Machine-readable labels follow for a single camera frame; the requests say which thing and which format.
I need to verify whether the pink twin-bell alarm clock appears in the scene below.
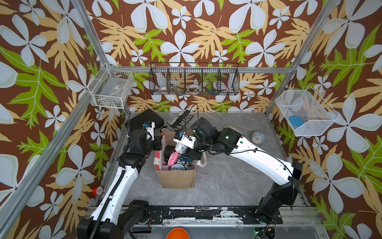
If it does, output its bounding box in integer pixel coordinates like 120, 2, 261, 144
167, 151, 181, 168

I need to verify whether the dark green alarm clock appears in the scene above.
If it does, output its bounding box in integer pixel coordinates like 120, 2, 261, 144
180, 156, 194, 165

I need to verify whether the mirror digital clock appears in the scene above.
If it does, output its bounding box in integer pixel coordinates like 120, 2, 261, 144
230, 125, 243, 134

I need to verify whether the canvas bag with red sides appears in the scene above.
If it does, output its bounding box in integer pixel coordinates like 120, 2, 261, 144
153, 131, 207, 189

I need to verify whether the grey round globe clock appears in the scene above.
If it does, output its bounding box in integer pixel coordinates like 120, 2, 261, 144
251, 131, 266, 146

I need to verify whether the black twin-bell alarm clock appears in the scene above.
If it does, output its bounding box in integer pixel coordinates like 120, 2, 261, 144
163, 145, 175, 162

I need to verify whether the cream and blue alarm clock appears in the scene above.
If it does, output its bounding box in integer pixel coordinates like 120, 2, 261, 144
170, 163, 187, 171

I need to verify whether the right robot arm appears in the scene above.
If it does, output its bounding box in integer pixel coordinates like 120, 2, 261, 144
173, 118, 302, 223

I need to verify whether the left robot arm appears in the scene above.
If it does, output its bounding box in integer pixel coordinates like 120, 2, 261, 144
77, 120, 162, 239

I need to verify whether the black plastic tool case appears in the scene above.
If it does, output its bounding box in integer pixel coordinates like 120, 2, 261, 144
125, 109, 164, 131

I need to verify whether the red cap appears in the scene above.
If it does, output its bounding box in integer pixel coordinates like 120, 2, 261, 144
92, 186, 103, 197

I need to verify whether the orange bowl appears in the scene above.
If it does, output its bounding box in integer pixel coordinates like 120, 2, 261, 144
166, 228, 190, 239

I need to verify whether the blue object in basket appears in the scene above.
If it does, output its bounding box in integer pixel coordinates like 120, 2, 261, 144
289, 116, 305, 127

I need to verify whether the socket set on black rail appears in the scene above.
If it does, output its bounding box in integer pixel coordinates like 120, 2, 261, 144
161, 110, 194, 132

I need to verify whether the black wire basket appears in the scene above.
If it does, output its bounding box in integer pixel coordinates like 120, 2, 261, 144
148, 62, 240, 96

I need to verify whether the white wire basket left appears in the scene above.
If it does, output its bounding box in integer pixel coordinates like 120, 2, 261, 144
89, 64, 134, 109

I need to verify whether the white wire basket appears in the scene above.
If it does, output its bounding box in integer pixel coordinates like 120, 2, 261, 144
89, 64, 134, 109
276, 87, 339, 137

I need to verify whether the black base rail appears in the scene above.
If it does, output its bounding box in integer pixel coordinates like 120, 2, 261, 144
138, 205, 283, 225

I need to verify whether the white wire basket right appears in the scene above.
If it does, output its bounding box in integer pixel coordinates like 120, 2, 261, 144
276, 87, 339, 137

